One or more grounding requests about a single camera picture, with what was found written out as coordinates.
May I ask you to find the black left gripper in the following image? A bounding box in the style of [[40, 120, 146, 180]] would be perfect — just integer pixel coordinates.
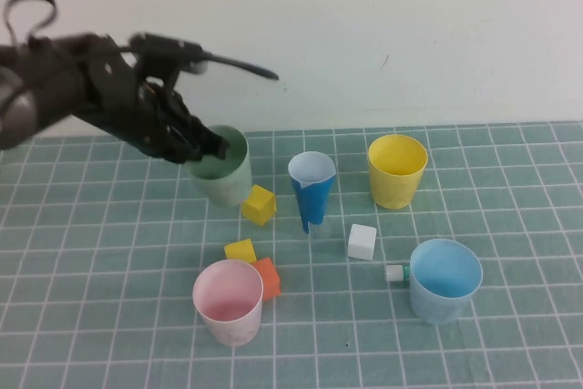
[[79, 35, 230, 165]]

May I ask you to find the green plastic cup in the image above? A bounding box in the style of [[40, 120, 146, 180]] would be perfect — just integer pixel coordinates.
[[185, 124, 253, 209]]

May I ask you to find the yellow plastic cup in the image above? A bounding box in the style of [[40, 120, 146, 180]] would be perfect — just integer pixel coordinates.
[[367, 134, 429, 210]]

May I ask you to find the light blue plastic cup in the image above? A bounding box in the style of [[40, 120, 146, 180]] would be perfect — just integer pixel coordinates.
[[408, 238, 484, 325]]

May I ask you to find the yellow cube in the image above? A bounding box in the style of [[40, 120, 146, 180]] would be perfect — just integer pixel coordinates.
[[223, 238, 258, 265], [240, 184, 278, 227]]

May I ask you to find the blue paper cone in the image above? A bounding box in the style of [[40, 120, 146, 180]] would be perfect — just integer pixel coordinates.
[[287, 150, 338, 234]]

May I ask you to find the teal checked tablecloth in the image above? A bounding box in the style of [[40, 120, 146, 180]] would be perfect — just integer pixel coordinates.
[[0, 120, 583, 389]]

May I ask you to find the orange cube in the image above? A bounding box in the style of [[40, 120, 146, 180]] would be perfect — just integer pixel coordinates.
[[251, 256, 282, 302]]

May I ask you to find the white cube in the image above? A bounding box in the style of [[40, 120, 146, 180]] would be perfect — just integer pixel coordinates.
[[347, 223, 378, 261]]

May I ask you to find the white green glue stick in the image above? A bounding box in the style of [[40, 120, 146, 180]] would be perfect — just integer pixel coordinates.
[[384, 263, 412, 284]]

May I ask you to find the black left camera cable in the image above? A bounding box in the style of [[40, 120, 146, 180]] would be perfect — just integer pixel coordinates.
[[199, 52, 280, 82]]

